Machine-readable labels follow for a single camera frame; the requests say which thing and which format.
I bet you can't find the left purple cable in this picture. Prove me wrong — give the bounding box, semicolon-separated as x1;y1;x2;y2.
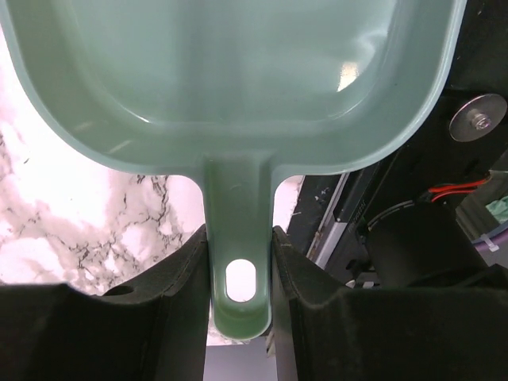
471;225;508;253

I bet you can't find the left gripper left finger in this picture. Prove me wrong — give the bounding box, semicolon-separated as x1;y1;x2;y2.
1;229;210;380

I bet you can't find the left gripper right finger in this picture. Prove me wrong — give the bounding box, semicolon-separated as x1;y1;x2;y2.
271;228;507;380

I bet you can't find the green plastic dustpan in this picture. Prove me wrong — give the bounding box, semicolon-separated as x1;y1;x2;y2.
1;1;466;340

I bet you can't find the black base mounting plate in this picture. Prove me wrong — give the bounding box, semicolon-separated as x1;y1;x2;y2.
287;1;507;287

